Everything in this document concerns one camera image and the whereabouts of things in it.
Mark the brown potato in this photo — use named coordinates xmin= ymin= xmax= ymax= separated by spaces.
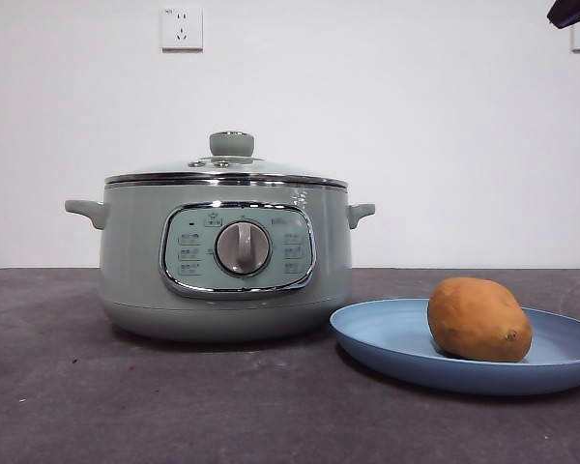
xmin=426 ymin=276 xmax=534 ymax=363

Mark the glass lid with green knob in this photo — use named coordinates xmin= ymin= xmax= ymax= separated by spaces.
xmin=103 ymin=130 xmax=349 ymax=189

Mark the blue round plate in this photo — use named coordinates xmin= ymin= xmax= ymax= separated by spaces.
xmin=329 ymin=298 xmax=580 ymax=397

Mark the pale green electric steamer pot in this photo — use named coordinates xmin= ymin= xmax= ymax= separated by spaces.
xmin=64 ymin=185 xmax=377 ymax=344

